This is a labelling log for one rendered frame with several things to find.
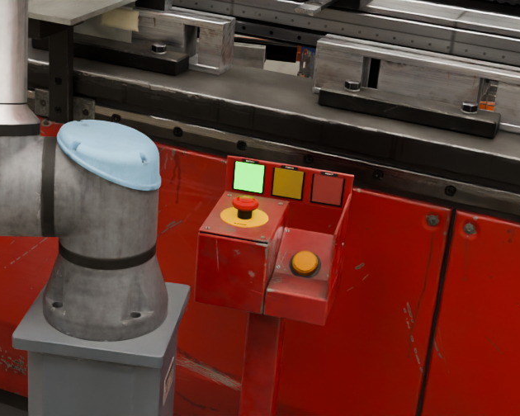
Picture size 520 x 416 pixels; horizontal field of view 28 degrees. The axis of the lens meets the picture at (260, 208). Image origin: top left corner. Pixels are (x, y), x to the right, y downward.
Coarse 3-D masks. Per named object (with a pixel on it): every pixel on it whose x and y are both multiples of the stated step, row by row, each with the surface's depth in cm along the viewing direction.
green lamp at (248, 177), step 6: (240, 168) 161; (246, 168) 160; (252, 168) 160; (258, 168) 160; (240, 174) 161; (246, 174) 161; (252, 174) 160; (258, 174) 160; (234, 180) 162; (240, 180) 161; (246, 180) 161; (252, 180) 161; (258, 180) 161; (234, 186) 162; (240, 186) 162; (246, 186) 161; (252, 186) 161; (258, 186) 161
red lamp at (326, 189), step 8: (320, 176) 158; (328, 176) 158; (320, 184) 159; (328, 184) 158; (336, 184) 158; (312, 192) 159; (320, 192) 159; (328, 192) 159; (336, 192) 159; (312, 200) 160; (320, 200) 160; (328, 200) 159; (336, 200) 159
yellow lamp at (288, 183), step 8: (280, 168) 159; (280, 176) 160; (288, 176) 159; (296, 176) 159; (280, 184) 160; (288, 184) 160; (296, 184) 159; (272, 192) 161; (280, 192) 161; (288, 192) 160; (296, 192) 160
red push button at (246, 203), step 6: (234, 198) 154; (240, 198) 153; (246, 198) 153; (252, 198) 154; (234, 204) 152; (240, 204) 152; (246, 204) 152; (252, 204) 152; (258, 204) 153; (240, 210) 153; (246, 210) 152; (252, 210) 154; (240, 216) 153; (246, 216) 153
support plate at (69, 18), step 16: (32, 0) 175; (48, 0) 176; (64, 0) 177; (80, 0) 178; (96, 0) 178; (112, 0) 179; (128, 0) 182; (32, 16) 167; (48, 16) 166; (64, 16) 167; (80, 16) 168
